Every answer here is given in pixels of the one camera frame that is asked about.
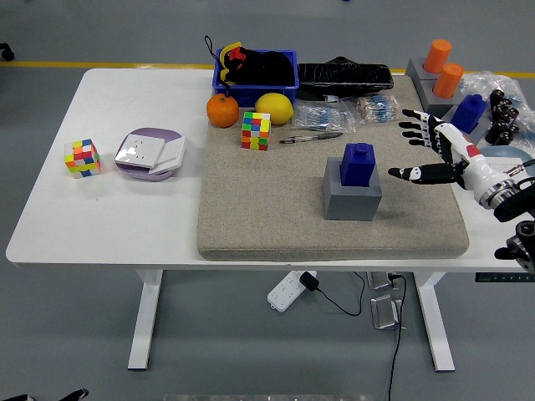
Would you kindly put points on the blue plastic bin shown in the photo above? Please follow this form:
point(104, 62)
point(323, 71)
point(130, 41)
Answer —
point(246, 92)

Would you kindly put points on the clear plastic bag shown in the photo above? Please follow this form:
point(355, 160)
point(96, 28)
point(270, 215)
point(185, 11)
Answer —
point(485, 81)

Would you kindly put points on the grey-brown mat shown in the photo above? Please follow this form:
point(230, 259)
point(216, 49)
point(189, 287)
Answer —
point(267, 200)

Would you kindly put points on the orange fruit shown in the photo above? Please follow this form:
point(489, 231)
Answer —
point(222, 110)

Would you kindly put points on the grey ballpoint pen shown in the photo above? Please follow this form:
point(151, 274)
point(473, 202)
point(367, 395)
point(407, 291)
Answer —
point(317, 136)

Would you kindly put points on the light blue plate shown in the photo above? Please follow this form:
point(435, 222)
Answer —
point(505, 152)

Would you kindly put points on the black cloth bundle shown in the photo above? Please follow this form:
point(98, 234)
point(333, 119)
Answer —
point(269, 69)

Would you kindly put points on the long black bag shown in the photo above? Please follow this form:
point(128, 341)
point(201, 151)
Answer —
point(347, 77)

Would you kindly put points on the small white connector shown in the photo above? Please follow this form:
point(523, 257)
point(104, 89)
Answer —
point(331, 99)

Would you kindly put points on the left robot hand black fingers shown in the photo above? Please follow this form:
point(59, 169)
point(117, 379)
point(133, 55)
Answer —
point(73, 396)

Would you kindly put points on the black plug adapter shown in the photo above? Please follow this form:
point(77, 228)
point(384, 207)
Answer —
point(309, 280)

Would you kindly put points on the black table control panel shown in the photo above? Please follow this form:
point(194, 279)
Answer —
point(501, 277)

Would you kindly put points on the black dotted knobs cluster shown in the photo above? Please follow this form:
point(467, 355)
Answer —
point(503, 121)

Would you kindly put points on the large multicolour puzzle cube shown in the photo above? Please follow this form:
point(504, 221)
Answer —
point(256, 131)

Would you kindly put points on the grey seal base block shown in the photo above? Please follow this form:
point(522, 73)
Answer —
point(480, 129)
point(351, 202)
point(414, 71)
point(434, 104)

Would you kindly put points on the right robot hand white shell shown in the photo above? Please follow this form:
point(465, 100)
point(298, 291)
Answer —
point(472, 156)

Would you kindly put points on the white socket panel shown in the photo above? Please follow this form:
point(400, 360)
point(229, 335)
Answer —
point(140, 151)

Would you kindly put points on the blue square seal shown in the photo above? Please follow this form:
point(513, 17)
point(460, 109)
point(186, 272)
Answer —
point(468, 115)
point(355, 167)

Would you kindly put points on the white switch panel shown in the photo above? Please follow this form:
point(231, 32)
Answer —
point(172, 154)

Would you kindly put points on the yellow lemon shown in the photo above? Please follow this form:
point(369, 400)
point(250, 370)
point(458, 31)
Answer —
point(273, 108)

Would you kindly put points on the small multicolour puzzle cube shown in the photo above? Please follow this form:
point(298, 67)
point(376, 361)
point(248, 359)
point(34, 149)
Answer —
point(82, 158)

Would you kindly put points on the black chair caster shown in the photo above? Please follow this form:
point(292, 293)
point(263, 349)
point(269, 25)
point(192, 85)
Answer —
point(6, 51)

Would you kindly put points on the orange cylinder seal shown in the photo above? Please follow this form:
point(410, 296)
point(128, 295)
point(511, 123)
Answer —
point(437, 54)
point(448, 81)

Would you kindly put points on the white power strip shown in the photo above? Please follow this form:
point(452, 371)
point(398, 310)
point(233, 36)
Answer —
point(284, 292)

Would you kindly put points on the silver metal bracket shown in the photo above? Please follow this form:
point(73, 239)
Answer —
point(378, 280)
point(384, 313)

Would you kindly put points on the clear bag tan resistors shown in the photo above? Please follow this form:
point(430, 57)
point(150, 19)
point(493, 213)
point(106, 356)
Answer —
point(378, 109)

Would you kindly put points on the white table leg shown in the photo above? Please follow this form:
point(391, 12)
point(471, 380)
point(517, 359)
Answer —
point(436, 326)
point(144, 321)

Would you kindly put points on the clear bag blue resistors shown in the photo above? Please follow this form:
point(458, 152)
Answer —
point(322, 117)

